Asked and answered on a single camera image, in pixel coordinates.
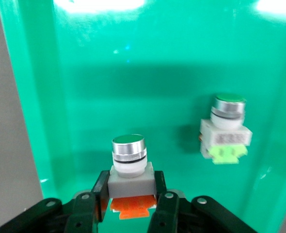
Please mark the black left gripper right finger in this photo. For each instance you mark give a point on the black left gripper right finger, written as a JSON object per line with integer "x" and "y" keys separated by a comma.
{"x": 172, "y": 213}

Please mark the green plastic tray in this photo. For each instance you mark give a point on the green plastic tray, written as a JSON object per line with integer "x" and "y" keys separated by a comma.
{"x": 145, "y": 72}

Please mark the green button with orange base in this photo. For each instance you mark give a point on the green button with orange base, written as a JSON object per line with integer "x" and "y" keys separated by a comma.
{"x": 131, "y": 182}

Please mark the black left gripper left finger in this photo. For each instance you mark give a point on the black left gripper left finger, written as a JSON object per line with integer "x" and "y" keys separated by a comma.
{"x": 80, "y": 213}

